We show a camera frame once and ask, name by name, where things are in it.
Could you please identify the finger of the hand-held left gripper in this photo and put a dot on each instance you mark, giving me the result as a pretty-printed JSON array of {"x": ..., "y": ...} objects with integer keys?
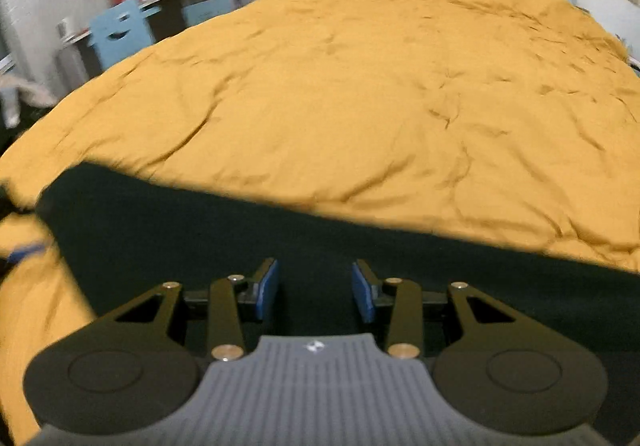
[{"x": 25, "y": 251}]

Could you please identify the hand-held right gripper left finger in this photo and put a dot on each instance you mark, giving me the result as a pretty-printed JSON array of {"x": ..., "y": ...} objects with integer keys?
[{"x": 269, "y": 288}]

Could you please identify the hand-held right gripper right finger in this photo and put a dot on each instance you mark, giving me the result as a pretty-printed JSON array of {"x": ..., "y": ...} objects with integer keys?
[{"x": 362, "y": 293}]

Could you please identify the dark pants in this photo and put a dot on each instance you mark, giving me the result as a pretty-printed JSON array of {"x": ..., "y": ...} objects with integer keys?
[{"x": 200, "y": 236}]

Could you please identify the pile of clothes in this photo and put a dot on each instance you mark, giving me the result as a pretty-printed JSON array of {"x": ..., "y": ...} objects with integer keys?
[{"x": 20, "y": 93}]

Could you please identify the yellow blanket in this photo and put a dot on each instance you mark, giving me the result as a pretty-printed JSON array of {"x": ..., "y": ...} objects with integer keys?
[{"x": 375, "y": 91}]

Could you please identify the blue chair with smiley cutout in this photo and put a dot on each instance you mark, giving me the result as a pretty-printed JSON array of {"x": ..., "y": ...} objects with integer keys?
[{"x": 120, "y": 33}]

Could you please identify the dark desk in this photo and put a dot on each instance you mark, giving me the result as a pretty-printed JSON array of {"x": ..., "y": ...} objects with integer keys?
[{"x": 165, "y": 18}]

